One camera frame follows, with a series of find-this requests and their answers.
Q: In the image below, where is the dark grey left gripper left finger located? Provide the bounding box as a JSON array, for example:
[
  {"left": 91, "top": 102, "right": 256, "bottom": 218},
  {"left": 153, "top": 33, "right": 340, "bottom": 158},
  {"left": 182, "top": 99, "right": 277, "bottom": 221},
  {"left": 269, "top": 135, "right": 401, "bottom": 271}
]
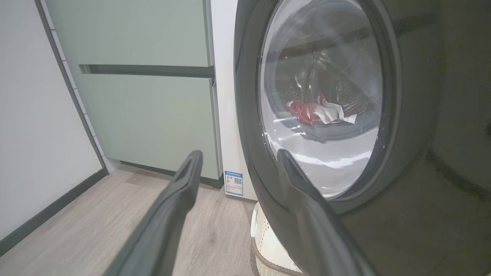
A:
[{"left": 104, "top": 150, "right": 203, "bottom": 276}]

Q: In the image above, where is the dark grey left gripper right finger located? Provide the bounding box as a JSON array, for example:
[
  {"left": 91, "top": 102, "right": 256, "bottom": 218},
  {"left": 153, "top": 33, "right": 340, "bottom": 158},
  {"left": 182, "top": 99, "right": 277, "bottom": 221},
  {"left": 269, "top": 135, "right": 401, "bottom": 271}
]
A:
[{"left": 277, "top": 149, "right": 378, "bottom": 276}]

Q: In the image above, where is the red and white garment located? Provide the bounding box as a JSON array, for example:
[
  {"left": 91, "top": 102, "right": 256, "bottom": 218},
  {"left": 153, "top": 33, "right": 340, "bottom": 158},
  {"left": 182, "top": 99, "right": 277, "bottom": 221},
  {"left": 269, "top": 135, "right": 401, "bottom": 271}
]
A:
[{"left": 285, "top": 92, "right": 358, "bottom": 125}]

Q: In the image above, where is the dark grey round washer door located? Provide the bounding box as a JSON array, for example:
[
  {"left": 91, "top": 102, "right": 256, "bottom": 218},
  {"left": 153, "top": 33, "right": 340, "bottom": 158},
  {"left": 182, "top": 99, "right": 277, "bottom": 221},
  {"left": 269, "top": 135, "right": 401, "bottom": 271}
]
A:
[{"left": 233, "top": 0, "right": 491, "bottom": 276}]

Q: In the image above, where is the white perforated laundry basket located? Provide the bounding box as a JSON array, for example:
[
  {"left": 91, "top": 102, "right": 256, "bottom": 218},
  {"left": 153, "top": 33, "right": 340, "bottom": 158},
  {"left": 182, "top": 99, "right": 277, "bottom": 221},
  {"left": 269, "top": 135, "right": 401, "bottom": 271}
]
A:
[{"left": 250, "top": 202, "right": 305, "bottom": 276}]

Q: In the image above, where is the blue white energy label sticker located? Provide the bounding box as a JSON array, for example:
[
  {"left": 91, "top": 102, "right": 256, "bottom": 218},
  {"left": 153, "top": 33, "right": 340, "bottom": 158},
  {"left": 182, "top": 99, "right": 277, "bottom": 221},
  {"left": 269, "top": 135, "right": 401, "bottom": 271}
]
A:
[{"left": 224, "top": 170, "right": 244, "bottom": 197}]

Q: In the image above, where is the green cabinet with drawer gap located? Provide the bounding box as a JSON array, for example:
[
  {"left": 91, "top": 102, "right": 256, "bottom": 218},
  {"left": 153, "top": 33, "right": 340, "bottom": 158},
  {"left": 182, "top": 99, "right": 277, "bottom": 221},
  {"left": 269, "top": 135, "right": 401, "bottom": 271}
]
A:
[{"left": 45, "top": 0, "right": 224, "bottom": 189}]

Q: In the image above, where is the white filler strip grey edge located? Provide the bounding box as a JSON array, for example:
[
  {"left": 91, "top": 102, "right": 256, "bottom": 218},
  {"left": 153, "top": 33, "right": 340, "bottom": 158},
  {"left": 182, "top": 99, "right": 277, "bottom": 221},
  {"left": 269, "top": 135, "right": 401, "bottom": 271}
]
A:
[{"left": 35, "top": 0, "right": 116, "bottom": 175}]

